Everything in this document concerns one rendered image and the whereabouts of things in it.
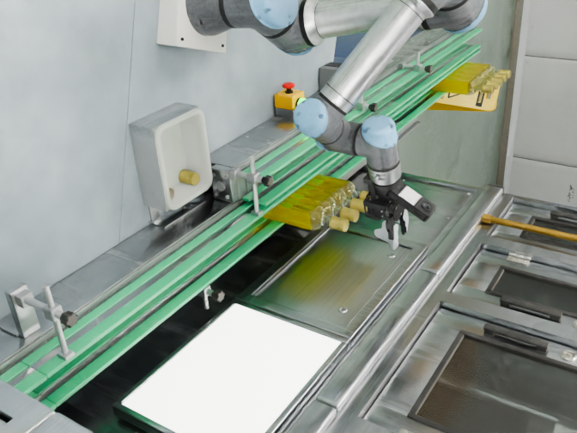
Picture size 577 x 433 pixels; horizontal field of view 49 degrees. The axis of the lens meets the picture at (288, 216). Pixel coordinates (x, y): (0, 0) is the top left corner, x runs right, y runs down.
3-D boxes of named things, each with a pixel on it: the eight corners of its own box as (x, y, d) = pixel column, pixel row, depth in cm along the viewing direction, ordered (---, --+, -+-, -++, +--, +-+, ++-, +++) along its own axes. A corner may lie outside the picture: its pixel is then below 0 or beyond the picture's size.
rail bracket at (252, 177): (233, 210, 173) (270, 221, 166) (226, 153, 164) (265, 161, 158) (239, 205, 175) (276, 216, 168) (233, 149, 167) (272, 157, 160)
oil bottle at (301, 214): (255, 216, 184) (319, 234, 173) (253, 198, 181) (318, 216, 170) (266, 207, 187) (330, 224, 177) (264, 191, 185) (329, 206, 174)
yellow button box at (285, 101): (274, 115, 203) (294, 118, 199) (272, 92, 200) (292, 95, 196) (286, 108, 208) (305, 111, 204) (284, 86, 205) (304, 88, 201)
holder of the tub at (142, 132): (147, 223, 165) (169, 230, 161) (128, 124, 152) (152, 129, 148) (191, 197, 178) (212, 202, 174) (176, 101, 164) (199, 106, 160)
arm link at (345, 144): (312, 107, 145) (354, 114, 140) (332, 121, 155) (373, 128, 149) (302, 141, 145) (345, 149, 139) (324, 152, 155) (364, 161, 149)
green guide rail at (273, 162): (239, 175, 172) (264, 181, 168) (239, 172, 171) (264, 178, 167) (465, 29, 297) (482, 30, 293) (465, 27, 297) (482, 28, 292)
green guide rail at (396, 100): (242, 200, 175) (266, 206, 171) (242, 197, 175) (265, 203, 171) (464, 45, 301) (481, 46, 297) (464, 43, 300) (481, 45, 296)
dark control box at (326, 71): (318, 89, 223) (339, 93, 219) (317, 67, 219) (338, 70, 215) (330, 83, 229) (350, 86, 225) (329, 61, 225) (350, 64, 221)
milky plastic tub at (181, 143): (144, 206, 162) (170, 214, 158) (129, 124, 151) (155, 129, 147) (189, 179, 175) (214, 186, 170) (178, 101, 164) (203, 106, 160)
